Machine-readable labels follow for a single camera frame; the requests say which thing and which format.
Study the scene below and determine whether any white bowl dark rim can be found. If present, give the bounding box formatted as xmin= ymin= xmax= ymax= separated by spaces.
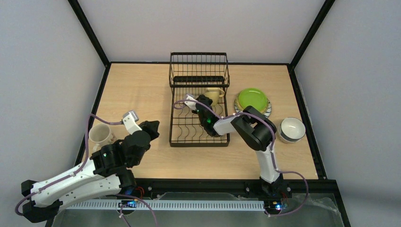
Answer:
xmin=278 ymin=117 xmax=306 ymax=143

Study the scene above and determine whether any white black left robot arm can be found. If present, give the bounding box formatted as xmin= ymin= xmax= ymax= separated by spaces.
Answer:
xmin=15 ymin=121 xmax=160 ymax=223

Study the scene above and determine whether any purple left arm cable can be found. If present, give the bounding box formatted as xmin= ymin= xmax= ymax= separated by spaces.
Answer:
xmin=15 ymin=113 xmax=159 ymax=227

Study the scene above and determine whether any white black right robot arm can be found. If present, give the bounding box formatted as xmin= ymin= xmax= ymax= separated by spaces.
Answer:
xmin=192 ymin=95 xmax=283 ymax=195

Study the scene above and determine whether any white slotted cable duct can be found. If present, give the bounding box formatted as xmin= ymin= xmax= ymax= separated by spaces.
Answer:
xmin=68 ymin=199 xmax=264 ymax=211

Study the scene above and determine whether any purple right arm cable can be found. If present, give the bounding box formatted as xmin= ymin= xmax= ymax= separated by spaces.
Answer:
xmin=173 ymin=99 xmax=310 ymax=218

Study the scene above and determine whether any controller board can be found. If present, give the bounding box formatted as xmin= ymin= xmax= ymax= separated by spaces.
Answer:
xmin=264 ymin=199 xmax=288 ymax=210
xmin=118 ymin=200 xmax=138 ymax=209

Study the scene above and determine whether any left controller board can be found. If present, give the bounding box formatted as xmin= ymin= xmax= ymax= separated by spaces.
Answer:
xmin=118 ymin=200 xmax=138 ymax=209

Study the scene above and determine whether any cream ceramic mug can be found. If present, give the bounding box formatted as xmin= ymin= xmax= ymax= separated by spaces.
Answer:
xmin=88 ymin=123 xmax=117 ymax=152

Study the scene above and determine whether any yellow handled mug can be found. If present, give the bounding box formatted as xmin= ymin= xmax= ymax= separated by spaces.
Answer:
xmin=203 ymin=87 xmax=226 ymax=106

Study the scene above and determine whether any black wire dish rack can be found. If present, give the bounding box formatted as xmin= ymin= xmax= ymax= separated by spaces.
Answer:
xmin=169 ymin=52 xmax=230 ymax=147

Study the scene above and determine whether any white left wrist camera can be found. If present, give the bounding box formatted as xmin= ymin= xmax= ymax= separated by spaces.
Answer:
xmin=122 ymin=110 xmax=142 ymax=135

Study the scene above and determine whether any green plate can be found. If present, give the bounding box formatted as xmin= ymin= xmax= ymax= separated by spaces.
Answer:
xmin=237 ymin=88 xmax=269 ymax=112

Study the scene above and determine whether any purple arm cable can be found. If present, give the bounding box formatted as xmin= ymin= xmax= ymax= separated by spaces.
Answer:
xmin=15 ymin=113 xmax=159 ymax=227
xmin=173 ymin=99 xmax=310 ymax=218

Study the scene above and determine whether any black aluminium frame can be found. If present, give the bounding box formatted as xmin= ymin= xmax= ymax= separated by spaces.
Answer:
xmin=69 ymin=0 xmax=350 ymax=227

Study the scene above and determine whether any right controller board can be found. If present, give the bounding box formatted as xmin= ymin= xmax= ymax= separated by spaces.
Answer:
xmin=264 ymin=199 xmax=288 ymax=210

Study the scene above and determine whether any blue striped white plate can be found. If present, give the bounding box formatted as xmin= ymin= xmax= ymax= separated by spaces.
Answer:
xmin=234 ymin=98 xmax=272 ymax=119

